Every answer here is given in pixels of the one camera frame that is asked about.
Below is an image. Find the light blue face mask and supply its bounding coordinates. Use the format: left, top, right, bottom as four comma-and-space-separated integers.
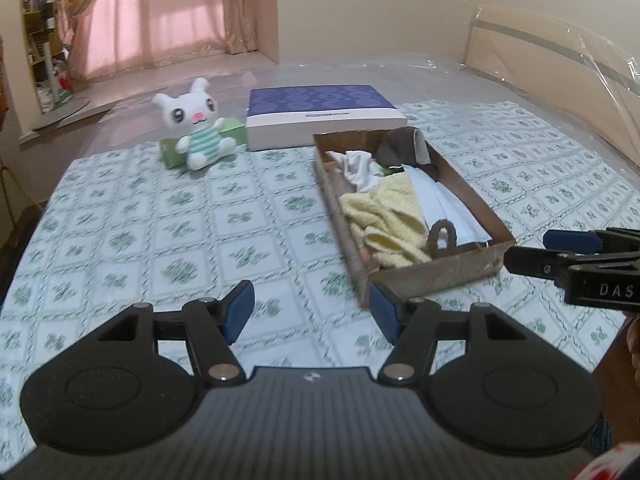
402, 166, 493, 248

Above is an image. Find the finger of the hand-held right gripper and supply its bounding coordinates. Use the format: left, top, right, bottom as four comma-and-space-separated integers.
544, 227, 640, 257
504, 245, 596, 277

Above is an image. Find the wooden shelf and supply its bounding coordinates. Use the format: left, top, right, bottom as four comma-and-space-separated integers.
17, 0, 76, 116

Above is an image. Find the green patterned tablecloth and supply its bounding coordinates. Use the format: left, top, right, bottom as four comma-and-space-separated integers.
0, 100, 640, 441

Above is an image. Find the red and white cloth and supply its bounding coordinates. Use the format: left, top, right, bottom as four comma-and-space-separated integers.
570, 442, 640, 480

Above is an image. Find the green box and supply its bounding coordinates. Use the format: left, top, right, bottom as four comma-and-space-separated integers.
159, 116, 247, 171

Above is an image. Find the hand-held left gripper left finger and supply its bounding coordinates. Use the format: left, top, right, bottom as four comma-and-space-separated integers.
92, 280, 257, 387

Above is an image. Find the purple and white box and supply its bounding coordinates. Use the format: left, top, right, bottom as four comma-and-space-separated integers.
246, 84, 408, 152

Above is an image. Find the white plush toy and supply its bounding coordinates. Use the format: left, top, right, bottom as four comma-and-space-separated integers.
152, 77, 237, 171

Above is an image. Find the yellow towel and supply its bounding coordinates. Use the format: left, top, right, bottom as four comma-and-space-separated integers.
340, 175, 437, 267

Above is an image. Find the person's right hand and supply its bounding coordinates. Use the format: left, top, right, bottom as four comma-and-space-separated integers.
625, 317, 640, 372

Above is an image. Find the blue rug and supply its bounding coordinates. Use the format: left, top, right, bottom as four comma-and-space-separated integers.
585, 410, 618, 461

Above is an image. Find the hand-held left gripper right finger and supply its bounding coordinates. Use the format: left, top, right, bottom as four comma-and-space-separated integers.
369, 281, 533, 387

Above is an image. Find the pink curtain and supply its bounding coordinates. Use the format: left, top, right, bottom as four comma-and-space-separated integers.
62, 0, 278, 83

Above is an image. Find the white face mask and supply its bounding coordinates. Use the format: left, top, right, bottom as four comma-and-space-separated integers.
326, 150, 383, 193

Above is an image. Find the brown cardboard box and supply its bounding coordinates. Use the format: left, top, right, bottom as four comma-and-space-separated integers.
312, 129, 517, 308

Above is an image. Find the white standing fan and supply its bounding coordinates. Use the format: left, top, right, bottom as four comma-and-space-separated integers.
35, 0, 121, 130

